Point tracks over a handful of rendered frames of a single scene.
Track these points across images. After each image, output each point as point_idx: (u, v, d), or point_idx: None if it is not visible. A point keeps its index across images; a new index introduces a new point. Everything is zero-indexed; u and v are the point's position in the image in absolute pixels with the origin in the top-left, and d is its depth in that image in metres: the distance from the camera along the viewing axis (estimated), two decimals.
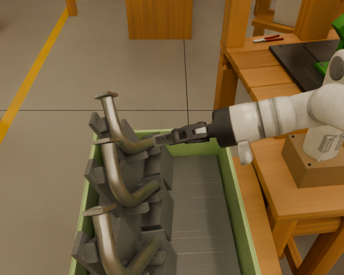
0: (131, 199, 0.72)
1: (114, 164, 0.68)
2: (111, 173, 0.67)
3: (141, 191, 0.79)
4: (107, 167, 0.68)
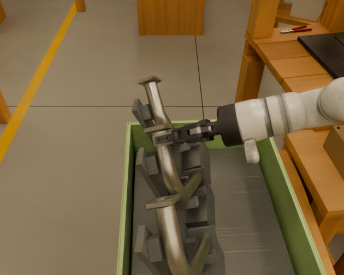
0: (185, 192, 0.65)
1: (168, 154, 0.61)
2: (165, 163, 0.61)
3: (189, 184, 0.72)
4: (161, 157, 0.61)
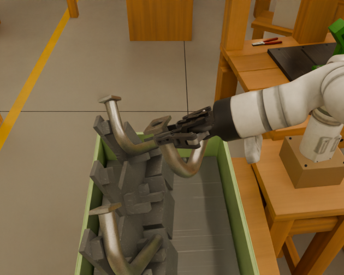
0: (194, 171, 0.69)
1: (172, 149, 0.63)
2: (170, 159, 0.63)
3: (198, 152, 0.75)
4: (165, 154, 0.63)
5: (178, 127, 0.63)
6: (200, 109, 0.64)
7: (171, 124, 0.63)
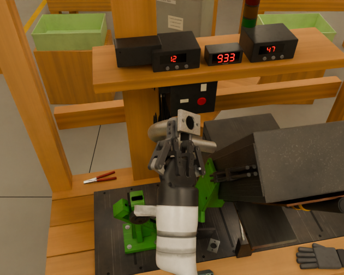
0: (154, 142, 0.72)
1: (166, 132, 0.63)
2: (158, 128, 0.64)
3: (178, 143, 0.76)
4: (162, 124, 0.63)
5: (185, 142, 0.62)
6: (202, 163, 0.64)
7: (190, 134, 0.62)
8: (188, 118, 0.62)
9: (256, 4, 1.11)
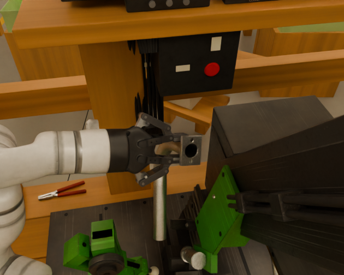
0: (155, 154, 0.71)
1: (173, 141, 0.63)
2: None
3: (158, 185, 0.72)
4: None
5: (169, 156, 0.60)
6: (150, 181, 0.59)
7: (178, 159, 0.60)
8: (193, 153, 0.61)
9: None
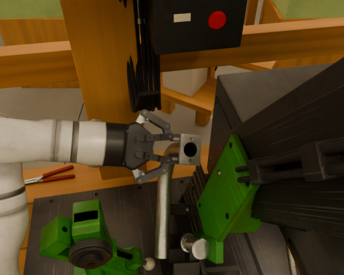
0: None
1: (174, 144, 0.63)
2: (176, 141, 0.65)
3: (161, 198, 0.70)
4: None
5: (168, 156, 0.60)
6: (148, 179, 0.57)
7: (178, 159, 0.59)
8: (193, 154, 0.60)
9: None
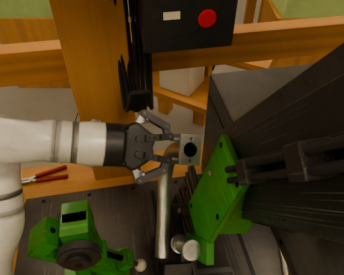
0: None
1: (174, 144, 0.63)
2: (176, 141, 0.65)
3: (161, 197, 0.70)
4: None
5: (168, 156, 0.60)
6: (148, 179, 0.57)
7: (178, 159, 0.59)
8: (193, 154, 0.60)
9: None
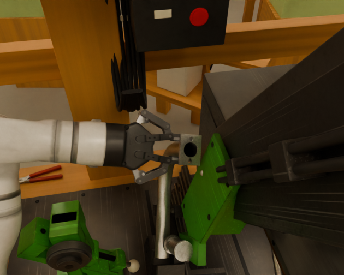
0: None
1: (174, 144, 0.63)
2: (176, 141, 0.65)
3: (161, 197, 0.70)
4: None
5: (168, 156, 0.60)
6: (148, 179, 0.57)
7: (178, 159, 0.59)
8: (193, 154, 0.60)
9: None
